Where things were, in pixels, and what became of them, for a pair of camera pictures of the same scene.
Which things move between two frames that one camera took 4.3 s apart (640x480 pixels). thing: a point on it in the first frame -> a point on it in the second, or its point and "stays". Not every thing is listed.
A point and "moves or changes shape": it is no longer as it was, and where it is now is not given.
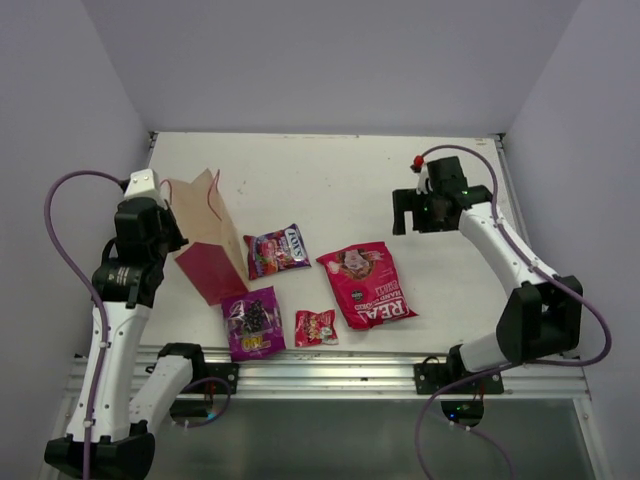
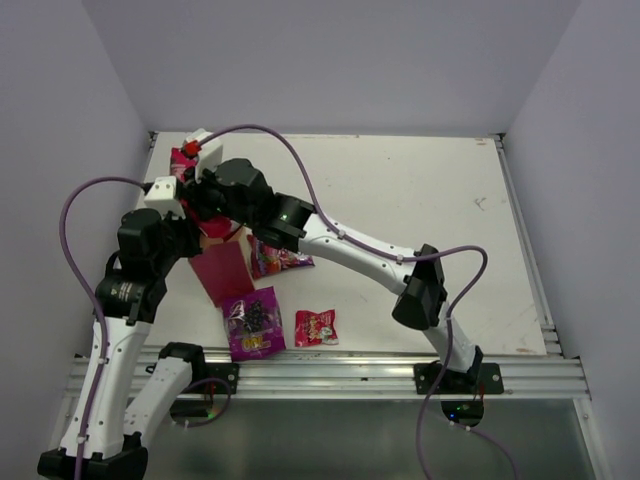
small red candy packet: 315,328 stays
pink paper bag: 213,255 moves or changes shape
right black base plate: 435,378 stays
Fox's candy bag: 276,251 stays
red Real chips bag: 367,285 -> 180,163
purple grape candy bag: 254,324 stays
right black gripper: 408,200 -> 193,193
